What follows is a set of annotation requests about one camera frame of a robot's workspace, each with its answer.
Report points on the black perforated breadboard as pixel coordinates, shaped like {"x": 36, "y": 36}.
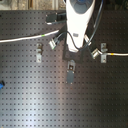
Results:
{"x": 36, "y": 95}

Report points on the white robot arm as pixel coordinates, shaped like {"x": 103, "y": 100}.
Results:
{"x": 77, "y": 16}

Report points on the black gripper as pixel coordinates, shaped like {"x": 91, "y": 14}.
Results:
{"x": 76, "y": 56}

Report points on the blue object at edge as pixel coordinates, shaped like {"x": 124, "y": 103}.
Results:
{"x": 1, "y": 84}

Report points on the right metal cable clip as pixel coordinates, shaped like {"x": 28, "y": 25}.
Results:
{"x": 104, "y": 51}

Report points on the middle metal cable clip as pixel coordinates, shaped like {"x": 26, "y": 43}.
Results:
{"x": 70, "y": 71}

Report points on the left metal cable clip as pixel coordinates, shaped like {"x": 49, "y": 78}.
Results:
{"x": 39, "y": 53}

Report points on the metal cable clip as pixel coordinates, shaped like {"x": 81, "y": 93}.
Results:
{"x": 70, "y": 71}
{"x": 104, "y": 51}
{"x": 39, "y": 53}

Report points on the black mounting block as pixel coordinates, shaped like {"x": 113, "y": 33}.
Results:
{"x": 56, "y": 18}

